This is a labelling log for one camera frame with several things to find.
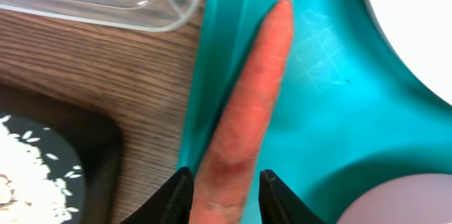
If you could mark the teal serving tray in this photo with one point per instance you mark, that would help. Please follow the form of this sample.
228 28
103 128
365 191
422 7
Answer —
350 115

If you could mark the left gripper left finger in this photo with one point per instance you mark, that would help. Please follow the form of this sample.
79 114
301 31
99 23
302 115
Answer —
170 204

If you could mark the orange carrot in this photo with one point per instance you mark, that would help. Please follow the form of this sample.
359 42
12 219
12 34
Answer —
226 172

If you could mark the pink bowl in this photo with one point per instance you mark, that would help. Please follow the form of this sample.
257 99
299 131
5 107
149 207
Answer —
414 199

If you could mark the large pink plate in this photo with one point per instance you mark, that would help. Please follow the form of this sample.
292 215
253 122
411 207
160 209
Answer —
419 32

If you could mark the black tray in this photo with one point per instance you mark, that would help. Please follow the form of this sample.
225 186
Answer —
77 137

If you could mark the rice and peanuts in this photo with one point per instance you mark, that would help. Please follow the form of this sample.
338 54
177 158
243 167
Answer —
42 177

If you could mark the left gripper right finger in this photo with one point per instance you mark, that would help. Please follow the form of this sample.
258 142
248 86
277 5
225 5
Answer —
280 205

